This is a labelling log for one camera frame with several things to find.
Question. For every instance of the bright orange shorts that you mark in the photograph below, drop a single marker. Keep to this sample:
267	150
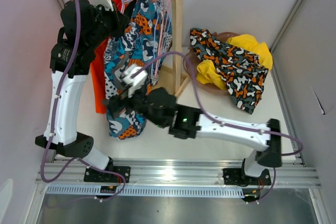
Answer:
98	79

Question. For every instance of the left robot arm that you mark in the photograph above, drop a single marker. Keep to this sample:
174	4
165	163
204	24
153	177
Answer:
70	66

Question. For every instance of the orange grey camouflage shorts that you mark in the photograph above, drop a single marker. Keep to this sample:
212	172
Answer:
229	68

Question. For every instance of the dark navy shorts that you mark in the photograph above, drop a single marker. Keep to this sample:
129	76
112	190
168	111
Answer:
129	10

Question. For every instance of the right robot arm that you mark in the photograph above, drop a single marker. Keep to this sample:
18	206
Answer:
264	139

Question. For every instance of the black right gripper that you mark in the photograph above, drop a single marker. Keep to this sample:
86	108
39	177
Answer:
116	103

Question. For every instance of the translucent pink plastic basin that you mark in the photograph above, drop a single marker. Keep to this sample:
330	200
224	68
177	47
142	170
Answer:
194	61

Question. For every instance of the wooden clothes rack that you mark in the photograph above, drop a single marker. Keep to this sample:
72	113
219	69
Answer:
176	37

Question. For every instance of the blue patterned shorts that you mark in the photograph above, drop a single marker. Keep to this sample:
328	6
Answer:
128	124

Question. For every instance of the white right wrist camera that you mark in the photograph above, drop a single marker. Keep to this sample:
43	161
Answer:
133	78

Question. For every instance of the aluminium mounting rail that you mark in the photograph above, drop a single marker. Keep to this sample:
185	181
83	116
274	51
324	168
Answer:
188	173

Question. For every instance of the grey slotted cable duct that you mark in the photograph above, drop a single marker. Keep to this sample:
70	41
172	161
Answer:
154	191

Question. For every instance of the yellow shorts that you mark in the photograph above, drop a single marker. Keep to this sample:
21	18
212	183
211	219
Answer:
249	48

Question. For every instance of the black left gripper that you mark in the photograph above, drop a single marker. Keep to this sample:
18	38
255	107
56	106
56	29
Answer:
120	20

